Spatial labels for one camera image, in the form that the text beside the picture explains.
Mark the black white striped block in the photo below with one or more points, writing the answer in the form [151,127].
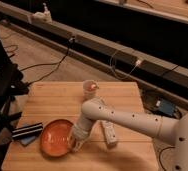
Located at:
[16,132]

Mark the blue power box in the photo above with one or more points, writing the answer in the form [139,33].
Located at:
[165,107]

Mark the white object on rail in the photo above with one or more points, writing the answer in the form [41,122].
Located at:
[45,15]

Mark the orange ceramic bowl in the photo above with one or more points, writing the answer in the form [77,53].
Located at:
[54,138]

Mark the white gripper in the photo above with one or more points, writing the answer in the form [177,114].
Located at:
[78,134]

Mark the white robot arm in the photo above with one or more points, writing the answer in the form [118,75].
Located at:
[168,130]

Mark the white tube bottle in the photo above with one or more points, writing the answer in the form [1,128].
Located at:
[109,133]

